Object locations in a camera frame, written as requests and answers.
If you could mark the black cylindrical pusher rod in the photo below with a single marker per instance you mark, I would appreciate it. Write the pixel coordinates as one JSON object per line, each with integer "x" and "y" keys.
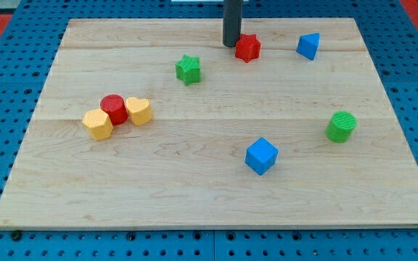
{"x": 232, "y": 21}

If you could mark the blue triangle block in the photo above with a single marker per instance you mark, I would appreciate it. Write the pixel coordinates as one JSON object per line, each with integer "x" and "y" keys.
{"x": 308, "y": 45}

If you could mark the blue cube block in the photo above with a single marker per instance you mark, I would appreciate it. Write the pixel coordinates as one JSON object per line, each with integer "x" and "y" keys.
{"x": 261, "y": 156}

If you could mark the red cylinder block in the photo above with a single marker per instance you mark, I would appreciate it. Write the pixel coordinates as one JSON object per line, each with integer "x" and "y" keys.
{"x": 114, "y": 106}

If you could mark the yellow heart block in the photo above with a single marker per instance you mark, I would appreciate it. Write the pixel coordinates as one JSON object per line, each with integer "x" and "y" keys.
{"x": 139, "y": 110}

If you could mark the yellow hexagon block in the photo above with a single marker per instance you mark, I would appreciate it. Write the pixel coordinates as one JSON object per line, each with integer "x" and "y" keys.
{"x": 98, "y": 124}

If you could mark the light wooden board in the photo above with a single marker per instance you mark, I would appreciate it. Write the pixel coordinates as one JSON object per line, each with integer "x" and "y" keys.
{"x": 185, "y": 168}

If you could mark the green cylinder block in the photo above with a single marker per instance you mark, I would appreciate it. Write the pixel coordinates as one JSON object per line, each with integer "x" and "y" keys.
{"x": 341, "y": 126}

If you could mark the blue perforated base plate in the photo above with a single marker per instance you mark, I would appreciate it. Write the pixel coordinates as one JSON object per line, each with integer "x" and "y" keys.
{"x": 27, "y": 49}

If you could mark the red star block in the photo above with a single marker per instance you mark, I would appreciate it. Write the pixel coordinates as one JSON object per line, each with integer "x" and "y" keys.
{"x": 248, "y": 47}

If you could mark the green star block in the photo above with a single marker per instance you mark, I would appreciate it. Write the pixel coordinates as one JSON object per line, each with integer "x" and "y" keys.
{"x": 188, "y": 70}

